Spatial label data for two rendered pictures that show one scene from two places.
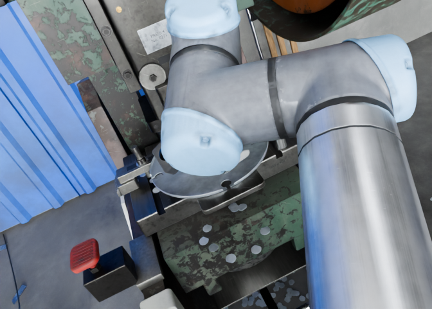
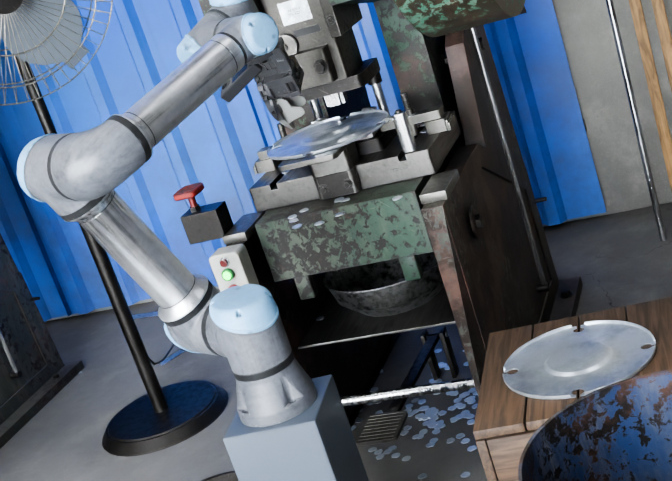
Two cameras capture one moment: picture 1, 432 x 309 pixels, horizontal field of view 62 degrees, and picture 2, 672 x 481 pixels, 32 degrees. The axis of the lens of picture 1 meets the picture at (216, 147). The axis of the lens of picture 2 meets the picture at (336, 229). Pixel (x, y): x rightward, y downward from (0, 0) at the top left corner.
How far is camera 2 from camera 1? 1.97 m
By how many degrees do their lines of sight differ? 32
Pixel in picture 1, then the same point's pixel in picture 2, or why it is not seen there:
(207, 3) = not seen: outside the picture
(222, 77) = (207, 23)
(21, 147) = (246, 162)
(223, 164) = not seen: hidden behind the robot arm
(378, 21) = not seen: outside the picture
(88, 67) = not seen: hidden behind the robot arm
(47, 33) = not seen: outside the picture
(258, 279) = (381, 328)
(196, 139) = (183, 46)
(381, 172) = (202, 53)
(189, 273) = (279, 255)
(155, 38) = (292, 12)
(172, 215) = (284, 194)
